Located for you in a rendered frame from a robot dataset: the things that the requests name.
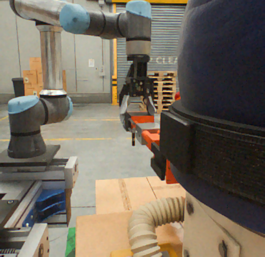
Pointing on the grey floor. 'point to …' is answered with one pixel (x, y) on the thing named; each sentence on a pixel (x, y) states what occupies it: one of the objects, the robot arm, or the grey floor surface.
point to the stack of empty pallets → (165, 100)
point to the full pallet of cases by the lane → (34, 82)
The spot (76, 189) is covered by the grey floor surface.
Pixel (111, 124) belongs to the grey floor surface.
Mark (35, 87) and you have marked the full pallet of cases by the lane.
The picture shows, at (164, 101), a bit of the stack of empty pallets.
